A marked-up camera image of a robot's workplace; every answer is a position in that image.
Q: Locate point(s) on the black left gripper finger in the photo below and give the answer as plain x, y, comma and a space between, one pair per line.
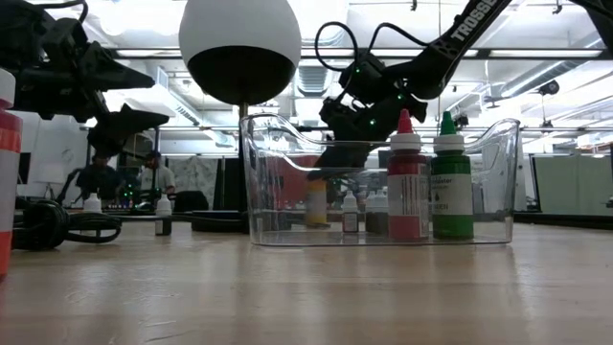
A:
105, 72
120, 129

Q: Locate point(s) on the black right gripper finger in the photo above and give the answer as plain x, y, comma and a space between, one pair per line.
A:
345, 160

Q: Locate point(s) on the yellow food coloring bottle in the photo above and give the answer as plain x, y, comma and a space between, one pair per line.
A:
317, 203

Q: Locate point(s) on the red food coloring bottle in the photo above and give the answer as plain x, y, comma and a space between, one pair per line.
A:
407, 206

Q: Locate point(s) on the green food coloring bottle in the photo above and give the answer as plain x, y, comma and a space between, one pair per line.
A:
451, 206

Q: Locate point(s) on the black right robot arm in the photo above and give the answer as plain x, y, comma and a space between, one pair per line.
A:
460, 33

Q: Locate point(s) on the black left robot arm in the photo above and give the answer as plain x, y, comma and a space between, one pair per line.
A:
14, 19

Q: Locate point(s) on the person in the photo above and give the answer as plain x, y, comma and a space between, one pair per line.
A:
98, 179
160, 177

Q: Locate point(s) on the black chair back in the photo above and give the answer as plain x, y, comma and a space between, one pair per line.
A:
191, 201

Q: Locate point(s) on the white globe table lamp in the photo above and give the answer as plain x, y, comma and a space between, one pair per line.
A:
239, 29

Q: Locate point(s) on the clear plastic bin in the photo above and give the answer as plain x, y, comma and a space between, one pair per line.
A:
510, 167

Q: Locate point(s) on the green partition panel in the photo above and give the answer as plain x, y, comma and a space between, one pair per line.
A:
574, 184

